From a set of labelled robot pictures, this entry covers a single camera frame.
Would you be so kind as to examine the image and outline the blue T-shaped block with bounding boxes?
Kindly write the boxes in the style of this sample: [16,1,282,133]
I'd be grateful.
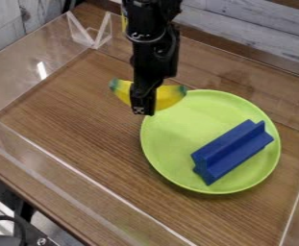
[190,120,274,185]

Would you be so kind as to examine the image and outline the green round plate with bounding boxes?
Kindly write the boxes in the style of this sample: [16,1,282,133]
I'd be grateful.
[140,89,282,194]

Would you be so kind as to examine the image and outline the clear acrylic tray wall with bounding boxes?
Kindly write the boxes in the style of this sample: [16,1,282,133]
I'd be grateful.
[0,122,195,246]

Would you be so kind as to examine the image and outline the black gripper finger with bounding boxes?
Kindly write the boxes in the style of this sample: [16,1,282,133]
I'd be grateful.
[130,86,157,115]

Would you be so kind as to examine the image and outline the clear acrylic corner bracket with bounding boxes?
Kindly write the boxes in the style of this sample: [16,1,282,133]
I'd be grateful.
[67,12,112,50]

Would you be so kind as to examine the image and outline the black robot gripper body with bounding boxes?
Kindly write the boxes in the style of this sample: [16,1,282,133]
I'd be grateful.
[124,27,182,90]

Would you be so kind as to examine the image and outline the yellow toy banana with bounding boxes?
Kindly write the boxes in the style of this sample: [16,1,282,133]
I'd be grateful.
[110,79,187,111]

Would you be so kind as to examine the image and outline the black cable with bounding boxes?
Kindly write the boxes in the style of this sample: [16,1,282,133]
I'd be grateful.
[0,214,28,246]

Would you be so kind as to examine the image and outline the black metal table leg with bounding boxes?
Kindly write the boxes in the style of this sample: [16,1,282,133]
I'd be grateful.
[15,202,59,246]

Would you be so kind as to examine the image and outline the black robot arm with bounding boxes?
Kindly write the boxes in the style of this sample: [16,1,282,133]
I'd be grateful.
[122,0,183,115]

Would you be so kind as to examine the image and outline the yellow labelled tin can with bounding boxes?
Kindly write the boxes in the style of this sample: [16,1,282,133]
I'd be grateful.
[120,8,127,33]

